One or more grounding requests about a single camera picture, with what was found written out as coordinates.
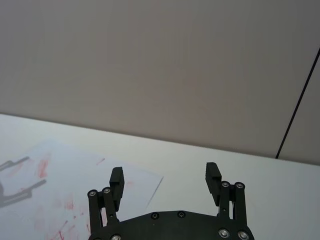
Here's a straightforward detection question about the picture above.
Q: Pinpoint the white sheet with red marks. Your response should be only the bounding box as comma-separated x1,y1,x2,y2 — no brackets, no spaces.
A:
0,138,165,240

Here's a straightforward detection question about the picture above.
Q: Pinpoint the plain pale wall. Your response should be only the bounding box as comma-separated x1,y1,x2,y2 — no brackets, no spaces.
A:
0,0,320,167

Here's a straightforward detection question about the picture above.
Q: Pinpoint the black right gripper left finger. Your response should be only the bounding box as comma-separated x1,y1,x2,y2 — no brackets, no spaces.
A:
87,166,126,236

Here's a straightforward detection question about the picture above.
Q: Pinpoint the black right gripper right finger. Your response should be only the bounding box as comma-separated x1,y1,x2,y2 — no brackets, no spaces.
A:
204,162,251,230

